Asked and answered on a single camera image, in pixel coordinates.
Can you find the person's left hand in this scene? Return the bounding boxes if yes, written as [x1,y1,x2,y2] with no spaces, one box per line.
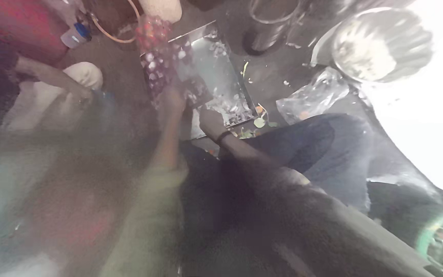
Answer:
[158,83,187,125]

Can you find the person's right hand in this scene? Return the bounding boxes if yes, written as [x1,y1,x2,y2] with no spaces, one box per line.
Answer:
[199,108,229,144]

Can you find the person's left forearm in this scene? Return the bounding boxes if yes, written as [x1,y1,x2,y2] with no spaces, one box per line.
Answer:
[98,122,189,277]

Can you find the person's right forearm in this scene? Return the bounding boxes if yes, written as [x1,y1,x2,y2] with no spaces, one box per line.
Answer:
[218,133,434,277]

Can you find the pile of chopped onion pieces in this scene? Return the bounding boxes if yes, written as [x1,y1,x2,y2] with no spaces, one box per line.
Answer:
[205,88,254,127]

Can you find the pile of vegetable scraps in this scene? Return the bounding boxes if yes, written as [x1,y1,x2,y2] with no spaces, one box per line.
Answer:
[229,127,262,140]

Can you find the rectangular metal tray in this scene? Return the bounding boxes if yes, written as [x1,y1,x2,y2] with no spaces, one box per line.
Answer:
[140,20,258,141]

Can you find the pile of purple onions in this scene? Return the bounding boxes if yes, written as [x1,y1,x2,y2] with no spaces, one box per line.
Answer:
[141,38,191,106]

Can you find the pile of red tomatoes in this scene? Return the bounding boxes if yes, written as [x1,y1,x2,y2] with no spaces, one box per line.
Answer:
[135,15,173,51]

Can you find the tall metal pot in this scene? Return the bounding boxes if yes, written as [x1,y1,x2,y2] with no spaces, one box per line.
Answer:
[247,0,301,54]

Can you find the clear plastic bag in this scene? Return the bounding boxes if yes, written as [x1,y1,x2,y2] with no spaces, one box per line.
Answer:
[276,66,350,125]

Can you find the person's legs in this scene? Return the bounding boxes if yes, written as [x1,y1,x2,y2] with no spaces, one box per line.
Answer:
[181,113,374,216]

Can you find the clear bottle with blue cap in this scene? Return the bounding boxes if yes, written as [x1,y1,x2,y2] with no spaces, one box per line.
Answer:
[60,22,91,49]

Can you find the large shiny metal bowl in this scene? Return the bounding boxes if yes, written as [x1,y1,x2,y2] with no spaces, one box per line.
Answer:
[331,7,435,84]

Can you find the large red object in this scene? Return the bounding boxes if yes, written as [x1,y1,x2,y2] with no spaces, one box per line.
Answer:
[0,0,70,68]

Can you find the orange hose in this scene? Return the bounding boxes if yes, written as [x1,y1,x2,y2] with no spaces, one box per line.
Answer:
[91,0,141,44]

